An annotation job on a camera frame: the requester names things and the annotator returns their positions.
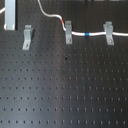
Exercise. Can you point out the left grey cable clip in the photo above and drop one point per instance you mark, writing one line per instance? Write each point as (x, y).
(27, 37)

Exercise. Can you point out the middle grey cable clip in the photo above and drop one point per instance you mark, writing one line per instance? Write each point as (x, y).
(68, 33)

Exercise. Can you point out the right grey cable clip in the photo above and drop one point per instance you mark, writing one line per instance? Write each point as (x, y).
(108, 28)

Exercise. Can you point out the grey cable clip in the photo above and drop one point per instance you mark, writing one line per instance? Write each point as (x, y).
(27, 37)
(108, 28)
(68, 33)

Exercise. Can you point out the grey aluminium post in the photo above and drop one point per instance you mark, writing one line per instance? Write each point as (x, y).
(10, 14)

